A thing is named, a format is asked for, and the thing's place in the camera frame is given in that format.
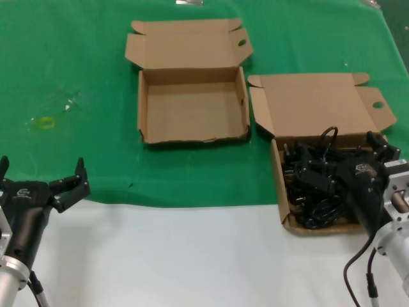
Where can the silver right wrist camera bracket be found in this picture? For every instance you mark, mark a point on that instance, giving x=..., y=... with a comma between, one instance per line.
x=397, y=188

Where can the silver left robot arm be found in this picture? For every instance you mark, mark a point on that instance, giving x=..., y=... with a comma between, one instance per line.
x=9, y=281

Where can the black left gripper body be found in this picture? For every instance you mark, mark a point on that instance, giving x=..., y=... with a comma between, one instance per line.
x=25, y=204

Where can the silver metal object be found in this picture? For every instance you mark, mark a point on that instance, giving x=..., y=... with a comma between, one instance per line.
x=372, y=3
x=189, y=1

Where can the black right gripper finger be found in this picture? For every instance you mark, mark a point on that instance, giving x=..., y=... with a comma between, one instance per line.
x=383, y=148
x=316, y=174

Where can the open brown cardboard box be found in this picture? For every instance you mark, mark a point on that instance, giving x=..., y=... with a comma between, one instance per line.
x=191, y=108
x=313, y=102

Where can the green table cloth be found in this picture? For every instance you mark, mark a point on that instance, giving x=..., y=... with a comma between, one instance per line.
x=64, y=48

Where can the yellow tape square mark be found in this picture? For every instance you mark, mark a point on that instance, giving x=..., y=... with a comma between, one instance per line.
x=39, y=123

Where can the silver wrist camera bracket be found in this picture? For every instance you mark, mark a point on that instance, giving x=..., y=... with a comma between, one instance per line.
x=397, y=188
x=4, y=233

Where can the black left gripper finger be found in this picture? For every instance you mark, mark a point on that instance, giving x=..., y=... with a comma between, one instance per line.
x=75, y=188
x=4, y=168

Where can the white debris bits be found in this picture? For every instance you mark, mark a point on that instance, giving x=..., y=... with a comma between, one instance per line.
x=68, y=107

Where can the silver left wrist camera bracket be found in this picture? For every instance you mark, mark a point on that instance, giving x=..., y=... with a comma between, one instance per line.
x=4, y=233

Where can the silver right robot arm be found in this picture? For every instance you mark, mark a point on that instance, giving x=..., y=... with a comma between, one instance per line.
x=394, y=252

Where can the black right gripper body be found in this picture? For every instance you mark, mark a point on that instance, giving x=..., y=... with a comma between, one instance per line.
x=364, y=188

